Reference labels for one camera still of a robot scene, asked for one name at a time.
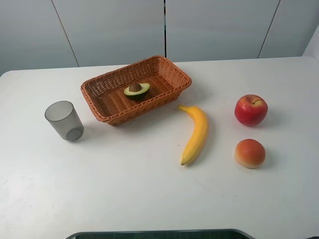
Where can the orange peach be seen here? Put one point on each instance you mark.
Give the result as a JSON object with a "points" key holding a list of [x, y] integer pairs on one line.
{"points": [[250, 153]]}

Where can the red apple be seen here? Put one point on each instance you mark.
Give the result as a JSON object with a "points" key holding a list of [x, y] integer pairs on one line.
{"points": [[250, 110]]}

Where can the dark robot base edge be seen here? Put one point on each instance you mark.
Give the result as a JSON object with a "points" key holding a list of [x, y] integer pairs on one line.
{"points": [[165, 234]]}

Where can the translucent grey plastic cup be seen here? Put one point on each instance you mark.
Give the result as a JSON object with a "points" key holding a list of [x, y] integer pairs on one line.
{"points": [[64, 119]]}

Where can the brown wicker basket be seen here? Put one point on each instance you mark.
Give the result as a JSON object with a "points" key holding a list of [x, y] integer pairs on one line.
{"points": [[105, 97]]}

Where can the yellow banana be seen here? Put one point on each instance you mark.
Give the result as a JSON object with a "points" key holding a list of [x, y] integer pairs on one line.
{"points": [[199, 136]]}

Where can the halved avocado with pit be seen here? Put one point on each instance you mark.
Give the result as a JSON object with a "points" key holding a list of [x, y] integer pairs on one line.
{"points": [[137, 91]]}

